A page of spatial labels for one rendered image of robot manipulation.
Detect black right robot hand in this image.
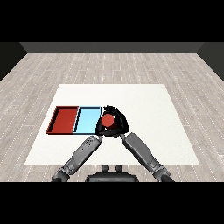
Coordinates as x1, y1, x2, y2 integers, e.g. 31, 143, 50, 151
102, 104, 130, 139

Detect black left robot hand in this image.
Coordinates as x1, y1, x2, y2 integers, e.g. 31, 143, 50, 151
94, 115, 107, 137

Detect red can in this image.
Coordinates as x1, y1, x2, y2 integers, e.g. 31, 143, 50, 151
100, 113, 116, 130

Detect light blue open box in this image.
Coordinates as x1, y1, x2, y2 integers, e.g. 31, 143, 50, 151
73, 105, 102, 136

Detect red open box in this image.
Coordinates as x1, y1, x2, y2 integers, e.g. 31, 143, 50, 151
45, 105, 80, 136

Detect dark grey robot body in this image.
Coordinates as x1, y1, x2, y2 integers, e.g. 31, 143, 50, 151
84, 164, 140, 183

